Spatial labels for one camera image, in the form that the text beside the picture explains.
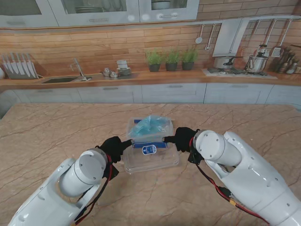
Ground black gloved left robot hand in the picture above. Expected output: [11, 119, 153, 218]
[95, 136, 134, 164]

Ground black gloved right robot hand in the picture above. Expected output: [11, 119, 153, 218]
[163, 126, 201, 153]

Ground clear plastic crate blue handles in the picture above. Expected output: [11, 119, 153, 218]
[126, 116, 175, 151]

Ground clear bubble film sheet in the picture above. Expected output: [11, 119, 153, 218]
[128, 114, 172, 143]

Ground clear plastic crate lid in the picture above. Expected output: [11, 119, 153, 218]
[123, 138, 181, 175]

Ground printed kitchen backdrop banner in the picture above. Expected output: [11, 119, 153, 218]
[0, 0, 301, 105]

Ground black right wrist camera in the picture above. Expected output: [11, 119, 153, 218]
[187, 146, 202, 166]

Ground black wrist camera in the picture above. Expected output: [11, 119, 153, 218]
[187, 146, 202, 166]
[102, 161, 120, 181]

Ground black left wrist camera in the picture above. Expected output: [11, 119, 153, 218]
[102, 161, 120, 181]

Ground red black left arm cable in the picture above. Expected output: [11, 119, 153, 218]
[74, 153, 114, 226]

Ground red black arm cable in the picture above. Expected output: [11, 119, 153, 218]
[74, 153, 114, 226]
[189, 137, 271, 226]

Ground red black right arm cable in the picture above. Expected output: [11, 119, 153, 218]
[189, 137, 271, 226]

